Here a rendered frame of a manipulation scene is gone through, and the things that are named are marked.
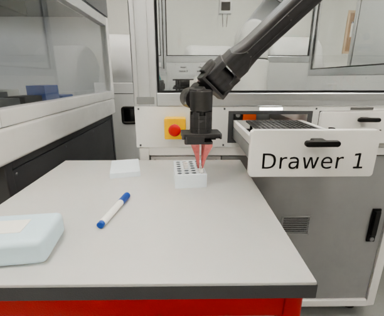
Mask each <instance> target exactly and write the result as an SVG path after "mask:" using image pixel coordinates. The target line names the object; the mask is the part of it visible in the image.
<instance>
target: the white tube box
mask: <svg viewBox="0 0 384 316"><path fill-rule="evenodd" d="M183 162H187V163H188V168H187V169H184V167H183ZM173 172H174V184H175V189H181V188H197V187H207V173H206V171H205V168H204V167H203V173H201V174H200V173H199V170H198V168H197V165H196V160H192V161H173Z"/></svg>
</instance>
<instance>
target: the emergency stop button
mask: <svg viewBox="0 0 384 316"><path fill-rule="evenodd" d="M168 131H169V134H170V135H172V136H173V137H175V136H178V135H179V134H180V132H181V128H180V126H179V125H177V124H172V125H171V126H170V127H169V130H168Z"/></svg>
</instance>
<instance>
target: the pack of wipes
mask: <svg viewBox="0 0 384 316"><path fill-rule="evenodd" d="M63 232H64V224H63V217H62V215H61V214H60V213H43V214H24V215H13V216H0V266H8V265H22V264H30V263H42V262H44V261H46V260H47V259H48V257H49V255H50V253H51V252H52V250H53V249H54V247H55V245H56V244H57V242H58V240H59V239H60V237H61V235H62V234H63Z"/></svg>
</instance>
